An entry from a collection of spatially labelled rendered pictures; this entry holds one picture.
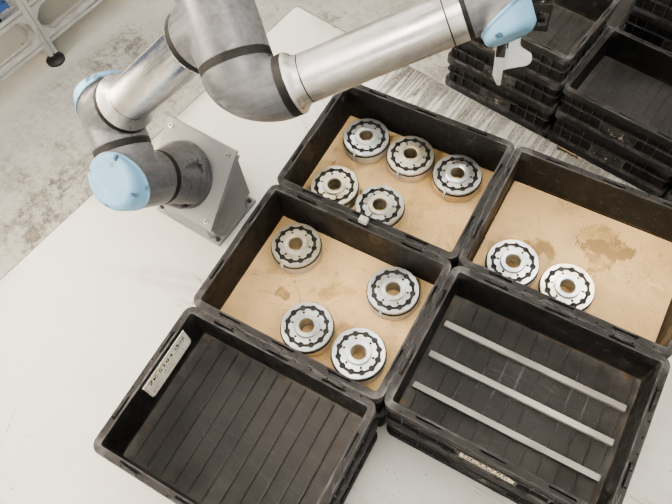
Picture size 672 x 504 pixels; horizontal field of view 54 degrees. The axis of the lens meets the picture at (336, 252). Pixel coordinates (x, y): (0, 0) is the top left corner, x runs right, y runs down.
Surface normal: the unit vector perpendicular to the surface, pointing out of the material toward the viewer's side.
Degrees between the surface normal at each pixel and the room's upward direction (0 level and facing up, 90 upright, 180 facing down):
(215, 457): 0
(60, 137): 0
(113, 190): 48
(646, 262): 0
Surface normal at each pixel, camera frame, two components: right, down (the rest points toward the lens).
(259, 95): -0.15, 0.41
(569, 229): -0.07, -0.46
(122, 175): -0.38, 0.30
